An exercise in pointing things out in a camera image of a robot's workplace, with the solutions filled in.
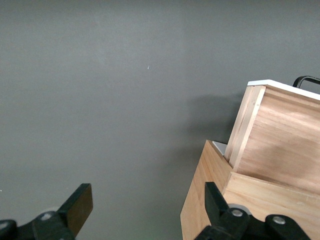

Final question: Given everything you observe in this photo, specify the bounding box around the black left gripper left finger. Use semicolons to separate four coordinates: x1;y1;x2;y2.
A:
0;183;94;240

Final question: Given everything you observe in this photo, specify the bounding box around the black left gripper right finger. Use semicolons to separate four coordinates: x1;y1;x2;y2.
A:
197;181;311;240

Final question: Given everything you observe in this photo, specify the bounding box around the light wooden cabinet box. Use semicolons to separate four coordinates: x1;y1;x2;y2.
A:
179;139;320;240

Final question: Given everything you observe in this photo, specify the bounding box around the white-fronted wooden drawer black handle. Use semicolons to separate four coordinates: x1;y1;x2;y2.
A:
224;75;320;195

